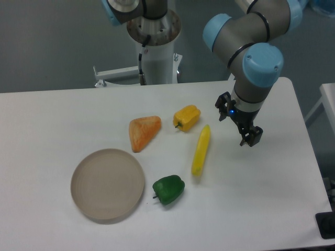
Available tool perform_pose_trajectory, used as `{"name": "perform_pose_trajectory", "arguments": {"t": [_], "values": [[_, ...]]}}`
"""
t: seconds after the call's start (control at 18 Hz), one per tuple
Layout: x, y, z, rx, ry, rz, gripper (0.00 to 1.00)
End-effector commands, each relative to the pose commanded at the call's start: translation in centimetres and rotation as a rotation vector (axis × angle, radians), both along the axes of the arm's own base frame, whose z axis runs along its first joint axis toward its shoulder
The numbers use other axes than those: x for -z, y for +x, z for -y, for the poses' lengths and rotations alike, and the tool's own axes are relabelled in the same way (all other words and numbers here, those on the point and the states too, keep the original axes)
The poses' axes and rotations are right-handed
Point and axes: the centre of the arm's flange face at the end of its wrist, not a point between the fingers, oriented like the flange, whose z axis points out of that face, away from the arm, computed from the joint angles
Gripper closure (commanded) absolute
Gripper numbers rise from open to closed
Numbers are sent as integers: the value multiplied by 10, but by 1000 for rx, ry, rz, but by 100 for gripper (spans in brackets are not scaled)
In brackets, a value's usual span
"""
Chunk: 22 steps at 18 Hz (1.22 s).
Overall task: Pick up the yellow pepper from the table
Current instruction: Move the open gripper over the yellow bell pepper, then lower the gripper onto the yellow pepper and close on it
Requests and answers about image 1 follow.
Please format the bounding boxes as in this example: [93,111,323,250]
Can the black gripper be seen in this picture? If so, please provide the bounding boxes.
[215,92,263,147]

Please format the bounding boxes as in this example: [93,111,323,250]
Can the yellow bell pepper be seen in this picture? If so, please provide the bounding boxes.
[173,105,201,132]

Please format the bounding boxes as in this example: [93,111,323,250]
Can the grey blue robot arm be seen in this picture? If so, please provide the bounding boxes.
[102,1,303,146]

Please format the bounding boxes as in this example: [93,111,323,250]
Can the green bell pepper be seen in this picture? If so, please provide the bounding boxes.
[152,175,185,206]

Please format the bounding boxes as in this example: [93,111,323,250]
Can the yellow corn cob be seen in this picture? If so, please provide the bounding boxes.
[191,124,211,176]

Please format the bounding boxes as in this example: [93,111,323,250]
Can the white side table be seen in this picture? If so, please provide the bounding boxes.
[304,83,334,126]

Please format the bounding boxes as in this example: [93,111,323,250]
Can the orange triangular sandwich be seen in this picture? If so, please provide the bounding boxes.
[129,116,161,153]

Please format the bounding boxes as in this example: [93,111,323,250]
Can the black device at edge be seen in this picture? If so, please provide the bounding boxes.
[315,212,334,239]

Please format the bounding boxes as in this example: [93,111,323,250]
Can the blue plastic bag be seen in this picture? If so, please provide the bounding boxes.
[309,0,334,18]

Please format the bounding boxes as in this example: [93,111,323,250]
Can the beige round plate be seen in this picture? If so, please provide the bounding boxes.
[70,149,145,222]

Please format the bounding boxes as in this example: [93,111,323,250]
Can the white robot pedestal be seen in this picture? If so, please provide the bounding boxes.
[94,9,183,88]

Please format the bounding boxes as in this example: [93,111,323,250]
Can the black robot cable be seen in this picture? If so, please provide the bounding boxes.
[138,34,152,86]

